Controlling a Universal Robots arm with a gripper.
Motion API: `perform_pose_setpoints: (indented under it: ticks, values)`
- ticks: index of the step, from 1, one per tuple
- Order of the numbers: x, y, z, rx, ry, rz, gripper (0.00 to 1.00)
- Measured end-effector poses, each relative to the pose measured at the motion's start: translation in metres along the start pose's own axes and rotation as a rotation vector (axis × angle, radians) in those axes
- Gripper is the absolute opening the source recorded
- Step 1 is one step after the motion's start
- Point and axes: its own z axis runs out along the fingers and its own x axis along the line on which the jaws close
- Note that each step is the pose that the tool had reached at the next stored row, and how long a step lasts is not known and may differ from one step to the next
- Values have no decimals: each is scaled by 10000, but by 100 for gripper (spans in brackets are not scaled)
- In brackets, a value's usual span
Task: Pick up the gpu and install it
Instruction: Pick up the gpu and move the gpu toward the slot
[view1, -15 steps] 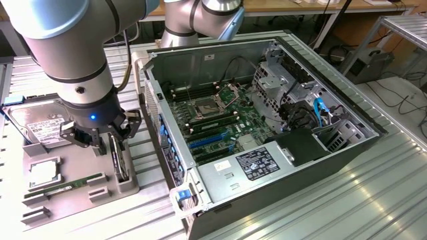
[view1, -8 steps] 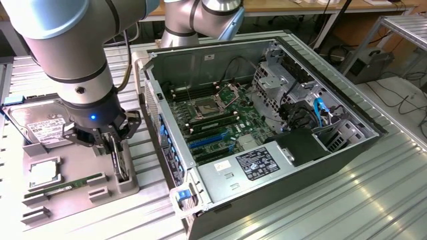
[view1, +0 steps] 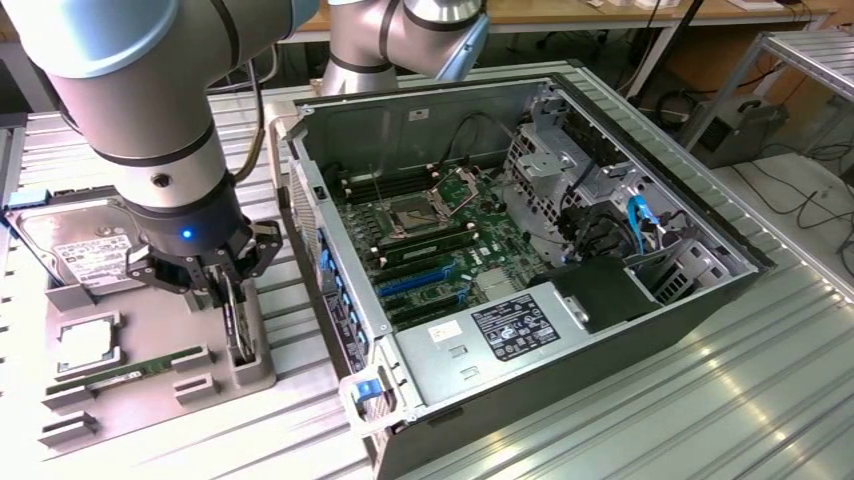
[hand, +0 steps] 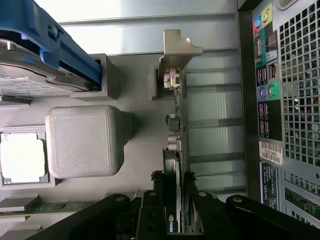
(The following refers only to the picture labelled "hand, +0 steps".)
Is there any grey printed parts rack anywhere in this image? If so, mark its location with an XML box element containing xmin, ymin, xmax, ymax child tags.
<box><xmin>0</xmin><ymin>53</ymin><xmax>187</xmax><ymax>240</ymax></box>

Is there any hard drive with blue caddy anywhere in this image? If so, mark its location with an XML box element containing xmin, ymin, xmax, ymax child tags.
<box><xmin>0</xmin><ymin>0</ymin><xmax>102</xmax><ymax>91</ymax></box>

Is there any silver cpu chip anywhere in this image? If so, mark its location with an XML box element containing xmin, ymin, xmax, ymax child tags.
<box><xmin>0</xmin><ymin>132</ymin><xmax>48</xmax><ymax>185</ymax></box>

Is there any open grey pc case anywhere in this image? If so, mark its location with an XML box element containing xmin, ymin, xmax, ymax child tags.
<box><xmin>236</xmin><ymin>0</ymin><xmax>320</xmax><ymax>232</ymax></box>

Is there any green ram stick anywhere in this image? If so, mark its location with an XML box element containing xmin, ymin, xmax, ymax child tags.
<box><xmin>0</xmin><ymin>201</ymin><xmax>101</xmax><ymax>216</ymax></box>

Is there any silver hard disk drive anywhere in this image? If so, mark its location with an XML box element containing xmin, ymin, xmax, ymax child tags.
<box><xmin>0</xmin><ymin>37</ymin><xmax>100</xmax><ymax>97</ymax></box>

